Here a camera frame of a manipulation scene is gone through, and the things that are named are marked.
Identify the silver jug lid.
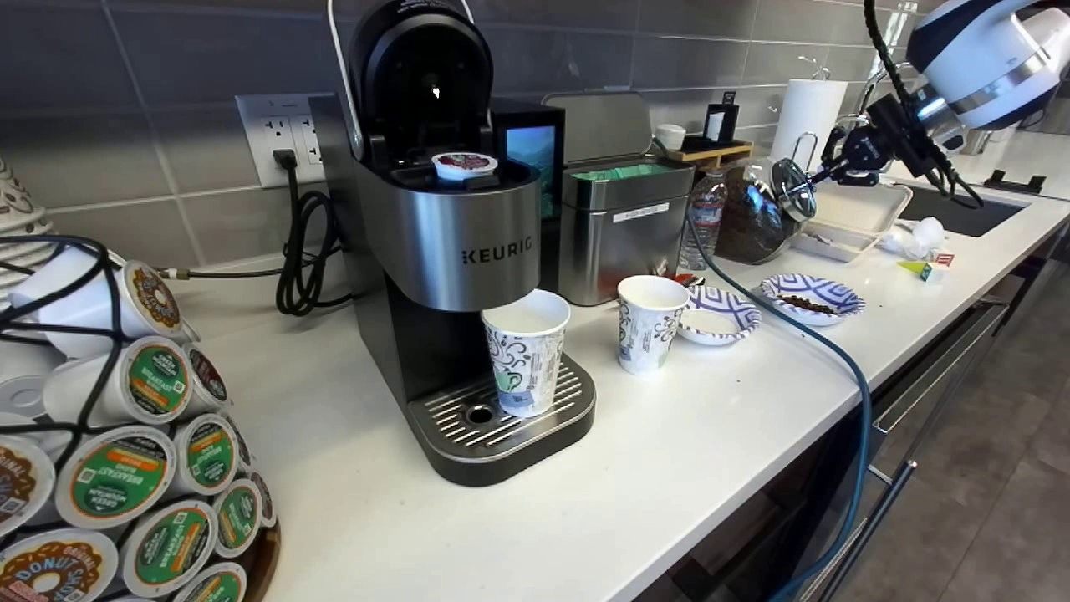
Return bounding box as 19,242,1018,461
770,156,823,222

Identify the brown lid coffee pod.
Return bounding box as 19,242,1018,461
7,246,190,360
0,431,56,543

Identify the silver metal tea box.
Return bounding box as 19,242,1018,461
556,156,698,311

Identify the white paper towel roll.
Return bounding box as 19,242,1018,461
770,73,852,178

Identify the clear plastic bottle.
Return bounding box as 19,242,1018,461
686,164,734,270

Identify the blue patterned ceramic bowl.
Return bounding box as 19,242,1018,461
675,278,763,353

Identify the small white cup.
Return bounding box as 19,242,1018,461
651,120,691,156

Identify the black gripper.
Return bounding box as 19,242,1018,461
819,90,951,189

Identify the black bottle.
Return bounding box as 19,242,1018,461
704,90,743,146

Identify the black wire pod carousel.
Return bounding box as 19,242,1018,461
0,231,286,602

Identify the white coffee pod red lid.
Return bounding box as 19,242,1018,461
430,146,503,189

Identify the blue patterned ceramic plate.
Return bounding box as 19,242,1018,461
759,270,868,330

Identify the silver black Keurig coffee machine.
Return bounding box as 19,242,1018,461
326,0,598,488

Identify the tall patterned paper cup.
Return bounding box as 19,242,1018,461
480,288,577,422

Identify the donut print coffee pod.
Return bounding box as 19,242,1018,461
0,524,122,602

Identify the dark kitchen sink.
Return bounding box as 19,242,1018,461
899,181,1029,242

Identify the silver appliance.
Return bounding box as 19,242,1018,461
541,90,655,172

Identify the small patterned paper cup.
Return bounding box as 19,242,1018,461
616,270,696,375

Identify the black countertop device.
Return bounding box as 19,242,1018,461
980,164,1054,201

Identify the wooden shelf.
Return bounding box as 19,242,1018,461
665,139,756,172

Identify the thin grey cord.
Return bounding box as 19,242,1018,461
162,255,291,285

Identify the long metal drawer handle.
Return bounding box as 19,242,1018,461
874,298,1012,437

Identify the crumpled white napkin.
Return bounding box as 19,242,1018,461
875,214,951,260

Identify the blue cable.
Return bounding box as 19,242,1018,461
683,207,875,602

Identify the dark lid coffee pod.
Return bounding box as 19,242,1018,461
184,346,236,410

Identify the short metal drawer handle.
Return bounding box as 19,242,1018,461
817,454,923,602

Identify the green lid coffee pod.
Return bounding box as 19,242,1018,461
54,422,180,532
119,494,220,598
172,559,251,602
210,474,267,559
172,411,245,499
41,336,202,428

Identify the black power cord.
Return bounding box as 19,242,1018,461
270,146,353,317

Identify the white wall outlet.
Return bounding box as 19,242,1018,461
236,90,333,189

